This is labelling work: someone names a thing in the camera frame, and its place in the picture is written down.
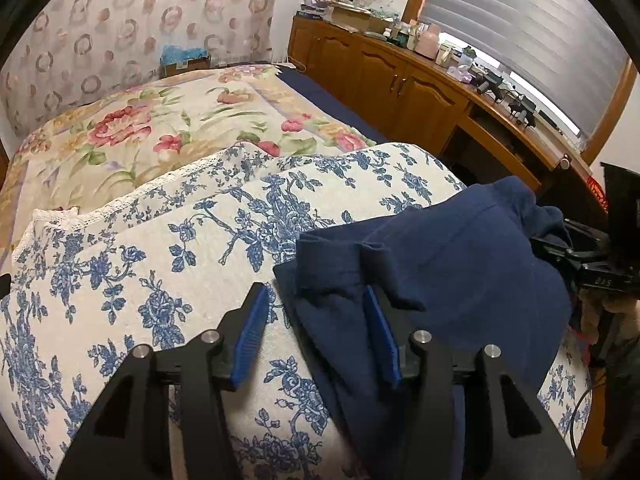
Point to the circle-patterned sheer curtain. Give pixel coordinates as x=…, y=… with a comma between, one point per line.
x=73, y=52

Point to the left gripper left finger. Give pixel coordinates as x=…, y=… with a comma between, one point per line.
x=126, y=433

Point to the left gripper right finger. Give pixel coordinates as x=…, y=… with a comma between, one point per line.
x=469, y=417

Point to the navy blue printed t-shirt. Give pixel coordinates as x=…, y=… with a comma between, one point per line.
x=463, y=269

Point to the grey zebra window blind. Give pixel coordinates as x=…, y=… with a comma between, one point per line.
x=563, y=48

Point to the blue floral white bedspread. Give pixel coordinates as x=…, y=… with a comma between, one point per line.
x=161, y=265

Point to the wooden sideboard cabinet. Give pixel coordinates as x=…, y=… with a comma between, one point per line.
x=408, y=98

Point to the open cardboard box on sideboard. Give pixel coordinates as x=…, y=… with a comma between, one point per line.
x=355, y=19

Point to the pink bottle on sideboard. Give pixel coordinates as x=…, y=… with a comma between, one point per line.
x=427, y=41

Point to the pink floral cream blanket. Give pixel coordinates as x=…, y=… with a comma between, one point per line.
x=85, y=158

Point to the navy blue bed sheet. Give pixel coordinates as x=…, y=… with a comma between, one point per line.
x=327, y=103

